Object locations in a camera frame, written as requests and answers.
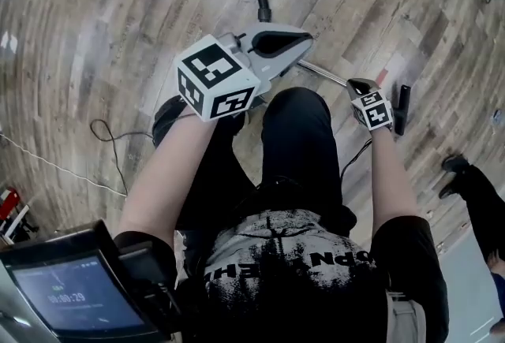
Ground black device mount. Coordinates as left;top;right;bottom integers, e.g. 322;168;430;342
118;240;183;338

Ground metal vacuum wand tube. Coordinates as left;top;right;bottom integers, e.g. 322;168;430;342
296;59;351;86

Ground black vacuum floor nozzle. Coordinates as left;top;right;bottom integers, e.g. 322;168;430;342
393;84;412;136

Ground person's black trousers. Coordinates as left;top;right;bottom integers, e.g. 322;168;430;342
151;87;358;234

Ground thin black floor cable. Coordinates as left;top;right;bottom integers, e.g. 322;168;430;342
89;118;155;197

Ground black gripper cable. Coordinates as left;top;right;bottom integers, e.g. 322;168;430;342
339;137;374;181

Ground person's left forearm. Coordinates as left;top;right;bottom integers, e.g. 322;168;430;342
117;111;219;242

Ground black screen device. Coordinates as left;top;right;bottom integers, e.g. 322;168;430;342
0;218;161;343

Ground red and white equipment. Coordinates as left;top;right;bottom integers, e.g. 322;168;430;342
0;186;40;246

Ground person's right forearm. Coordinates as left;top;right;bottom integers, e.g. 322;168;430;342
369;127;420;226

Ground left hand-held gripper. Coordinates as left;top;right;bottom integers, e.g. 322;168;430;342
177;21;316;124

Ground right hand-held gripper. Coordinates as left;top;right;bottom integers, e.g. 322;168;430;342
346;77;396;132

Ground white floor cord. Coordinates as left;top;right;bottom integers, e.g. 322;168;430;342
0;131;128;197

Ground beige waist pouch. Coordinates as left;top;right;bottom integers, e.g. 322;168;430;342
385;291;428;343

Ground person's black printed shirt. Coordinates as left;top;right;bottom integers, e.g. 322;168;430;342
113;209;451;343

